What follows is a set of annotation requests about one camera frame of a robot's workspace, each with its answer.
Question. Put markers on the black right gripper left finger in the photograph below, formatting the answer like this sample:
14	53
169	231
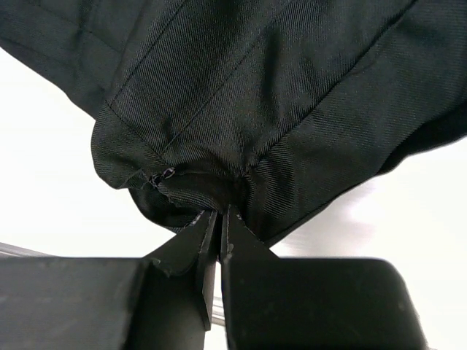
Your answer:
160	301

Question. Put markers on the black pleated skirt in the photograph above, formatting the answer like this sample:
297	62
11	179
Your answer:
274	107

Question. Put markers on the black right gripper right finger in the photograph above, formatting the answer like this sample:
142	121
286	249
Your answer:
321	303

